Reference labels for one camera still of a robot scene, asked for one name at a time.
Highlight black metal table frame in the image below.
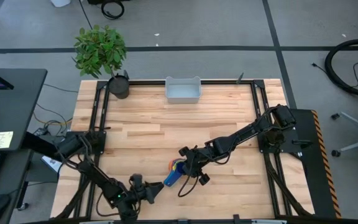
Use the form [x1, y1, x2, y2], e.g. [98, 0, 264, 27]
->
[53, 79, 315, 224]

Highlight yellow sticky note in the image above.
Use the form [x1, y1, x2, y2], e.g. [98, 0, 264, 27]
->
[0, 131, 14, 150]

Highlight small dark blue measuring cup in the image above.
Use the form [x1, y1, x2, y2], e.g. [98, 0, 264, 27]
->
[163, 162, 186, 187]

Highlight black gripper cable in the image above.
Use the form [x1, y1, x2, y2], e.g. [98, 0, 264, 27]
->
[177, 155, 200, 198]

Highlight black plant pot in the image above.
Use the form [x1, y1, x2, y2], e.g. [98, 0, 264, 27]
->
[107, 74, 131, 100]

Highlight thick black hose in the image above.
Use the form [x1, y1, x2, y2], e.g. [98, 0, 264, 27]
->
[324, 38, 358, 96]

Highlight green leafy plant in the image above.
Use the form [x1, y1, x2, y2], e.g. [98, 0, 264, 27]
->
[71, 24, 127, 79]

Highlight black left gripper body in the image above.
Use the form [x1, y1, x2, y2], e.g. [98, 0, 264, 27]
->
[126, 173, 155, 216]

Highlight white box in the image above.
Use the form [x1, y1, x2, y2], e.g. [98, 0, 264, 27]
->
[40, 155, 62, 174]

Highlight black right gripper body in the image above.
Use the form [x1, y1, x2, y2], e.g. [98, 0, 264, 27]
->
[183, 147, 206, 179]

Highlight coiled black cable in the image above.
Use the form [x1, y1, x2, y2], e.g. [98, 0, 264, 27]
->
[100, 0, 126, 20]

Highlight black metal base plate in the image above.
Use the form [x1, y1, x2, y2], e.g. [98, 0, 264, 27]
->
[290, 108, 337, 218]

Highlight black desk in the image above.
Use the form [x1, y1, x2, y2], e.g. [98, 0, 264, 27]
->
[0, 67, 48, 224]

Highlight grey plastic basket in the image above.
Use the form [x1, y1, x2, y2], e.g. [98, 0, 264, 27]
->
[165, 76, 203, 105]

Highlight black floor cables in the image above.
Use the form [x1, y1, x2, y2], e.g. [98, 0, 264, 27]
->
[32, 83, 80, 138]

